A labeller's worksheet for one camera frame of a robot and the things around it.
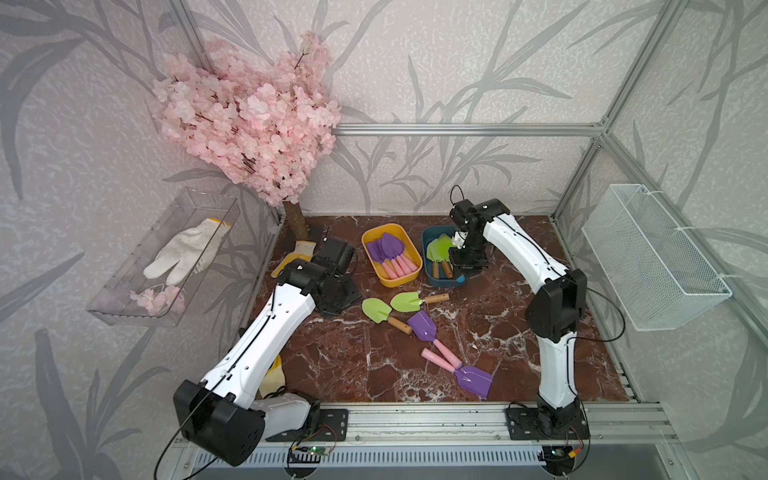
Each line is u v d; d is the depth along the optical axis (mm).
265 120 655
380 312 937
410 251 1052
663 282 597
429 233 1083
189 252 670
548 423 642
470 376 806
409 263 1023
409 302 963
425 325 909
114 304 569
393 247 1062
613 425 754
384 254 1064
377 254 1050
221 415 365
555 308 524
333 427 732
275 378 809
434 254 1070
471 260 754
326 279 510
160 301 590
